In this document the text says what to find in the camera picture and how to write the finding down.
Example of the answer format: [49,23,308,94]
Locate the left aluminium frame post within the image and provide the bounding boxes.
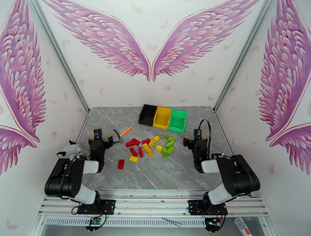
[26,0,91,114]

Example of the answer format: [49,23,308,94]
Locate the right small circuit board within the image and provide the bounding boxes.
[204,218,223,231]

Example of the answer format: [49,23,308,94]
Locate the yellow plastic bin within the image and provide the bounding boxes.
[152,106,173,130]

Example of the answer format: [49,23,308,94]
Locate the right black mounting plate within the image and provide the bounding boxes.
[188,200,229,216]

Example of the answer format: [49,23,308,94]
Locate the right aluminium frame post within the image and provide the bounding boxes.
[213,0,278,114]

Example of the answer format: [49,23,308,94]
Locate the left small circuit board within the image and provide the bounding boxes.
[85,217,105,231]

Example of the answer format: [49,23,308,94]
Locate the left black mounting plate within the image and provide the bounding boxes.
[77,199,116,215]

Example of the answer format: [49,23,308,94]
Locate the black mounting plate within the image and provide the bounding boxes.
[77,199,116,215]
[188,200,229,216]

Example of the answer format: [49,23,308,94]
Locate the small circuit board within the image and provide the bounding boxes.
[85,217,105,231]
[204,218,223,231]

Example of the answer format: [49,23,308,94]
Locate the green plastic bin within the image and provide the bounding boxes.
[168,109,188,133]

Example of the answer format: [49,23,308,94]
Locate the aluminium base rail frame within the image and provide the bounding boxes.
[37,189,270,218]

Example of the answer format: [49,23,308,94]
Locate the white slotted cable duct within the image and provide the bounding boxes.
[45,217,207,228]

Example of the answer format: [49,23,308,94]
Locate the grey white plush husky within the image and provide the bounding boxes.
[57,139,90,161]

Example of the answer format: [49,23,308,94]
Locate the green handled pliers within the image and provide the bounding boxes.
[113,129,125,146]

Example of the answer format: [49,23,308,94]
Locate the black plastic bin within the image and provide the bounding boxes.
[138,104,158,127]

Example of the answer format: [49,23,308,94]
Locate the left aluminium table edge rail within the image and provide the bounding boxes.
[75,112,91,144]

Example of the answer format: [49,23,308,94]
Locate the aluminium frame post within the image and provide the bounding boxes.
[26,0,91,114]
[213,0,278,114]

